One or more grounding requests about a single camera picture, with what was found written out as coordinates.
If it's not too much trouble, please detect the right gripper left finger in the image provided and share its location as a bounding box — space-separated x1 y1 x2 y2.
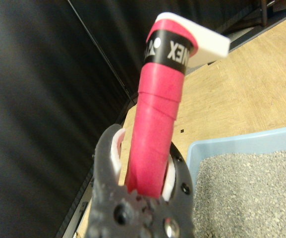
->
88 123 147 238

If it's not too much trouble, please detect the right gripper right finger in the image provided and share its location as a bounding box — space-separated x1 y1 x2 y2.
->
147 142 196 238

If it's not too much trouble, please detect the white scoop with red handle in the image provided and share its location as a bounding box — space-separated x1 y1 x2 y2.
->
125 11 231 199

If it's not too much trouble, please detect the blue litter tray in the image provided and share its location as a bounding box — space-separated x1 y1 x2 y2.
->
186 124 286 238

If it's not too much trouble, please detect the black curtain stand pole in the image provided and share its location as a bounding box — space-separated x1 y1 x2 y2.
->
67 0 132 99

